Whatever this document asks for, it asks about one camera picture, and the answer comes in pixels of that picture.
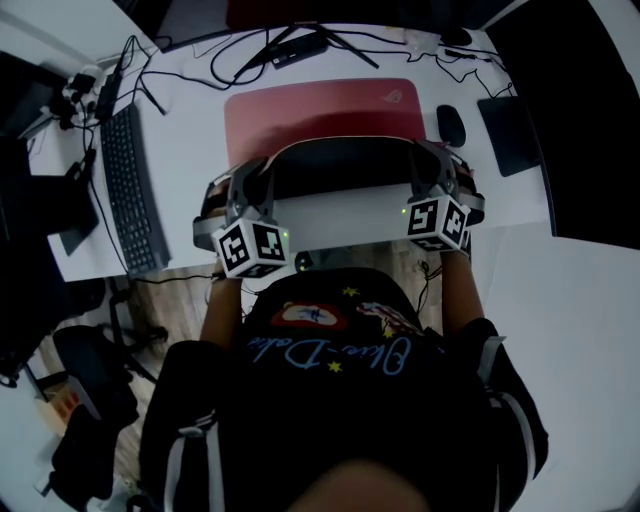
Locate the black mouse pad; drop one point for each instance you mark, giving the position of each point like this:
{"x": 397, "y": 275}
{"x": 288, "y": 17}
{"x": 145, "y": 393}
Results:
{"x": 510, "y": 135}

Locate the person's right forearm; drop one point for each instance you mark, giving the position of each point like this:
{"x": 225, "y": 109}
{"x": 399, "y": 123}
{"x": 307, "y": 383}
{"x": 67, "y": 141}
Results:
{"x": 460, "y": 295}

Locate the red desk mat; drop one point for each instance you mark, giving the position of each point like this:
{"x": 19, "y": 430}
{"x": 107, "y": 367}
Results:
{"x": 320, "y": 107}

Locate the person's right hand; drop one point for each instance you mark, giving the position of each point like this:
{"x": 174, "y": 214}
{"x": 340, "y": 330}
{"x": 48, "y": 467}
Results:
{"x": 464, "y": 175}

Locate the black power adapter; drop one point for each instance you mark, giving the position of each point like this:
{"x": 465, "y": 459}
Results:
{"x": 299, "y": 49}

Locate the white power strip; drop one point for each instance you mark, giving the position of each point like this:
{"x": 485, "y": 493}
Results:
{"x": 92, "y": 82}

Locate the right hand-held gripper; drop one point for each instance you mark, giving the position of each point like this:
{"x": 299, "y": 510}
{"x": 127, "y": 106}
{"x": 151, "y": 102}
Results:
{"x": 440, "y": 222}

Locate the person's black printed t-shirt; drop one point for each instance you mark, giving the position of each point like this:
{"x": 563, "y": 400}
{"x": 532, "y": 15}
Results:
{"x": 350, "y": 400}

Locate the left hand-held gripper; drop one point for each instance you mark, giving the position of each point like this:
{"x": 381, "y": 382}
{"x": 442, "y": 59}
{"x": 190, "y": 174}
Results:
{"x": 250, "y": 242}

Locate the black office chair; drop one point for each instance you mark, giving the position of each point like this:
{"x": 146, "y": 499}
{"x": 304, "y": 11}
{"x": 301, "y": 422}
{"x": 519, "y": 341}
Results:
{"x": 95, "y": 380}

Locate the black monitor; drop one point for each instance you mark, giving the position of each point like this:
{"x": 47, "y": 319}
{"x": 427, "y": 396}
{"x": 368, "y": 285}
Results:
{"x": 200, "y": 22}

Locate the person's left hand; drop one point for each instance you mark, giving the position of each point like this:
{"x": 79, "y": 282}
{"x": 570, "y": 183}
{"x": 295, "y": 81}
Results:
{"x": 218, "y": 197}

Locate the black computer mouse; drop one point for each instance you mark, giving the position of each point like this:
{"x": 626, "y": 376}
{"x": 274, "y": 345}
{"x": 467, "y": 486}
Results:
{"x": 451, "y": 125}

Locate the black round device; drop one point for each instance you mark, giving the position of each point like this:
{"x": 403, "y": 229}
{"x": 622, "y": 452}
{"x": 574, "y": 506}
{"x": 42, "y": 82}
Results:
{"x": 456, "y": 35}

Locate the person's left forearm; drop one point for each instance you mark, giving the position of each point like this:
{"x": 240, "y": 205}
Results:
{"x": 222, "y": 305}

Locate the black monitor stand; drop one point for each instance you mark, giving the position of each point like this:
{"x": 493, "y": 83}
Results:
{"x": 345, "y": 44}

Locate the black keyboard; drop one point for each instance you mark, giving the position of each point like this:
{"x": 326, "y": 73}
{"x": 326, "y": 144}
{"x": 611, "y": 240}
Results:
{"x": 131, "y": 190}

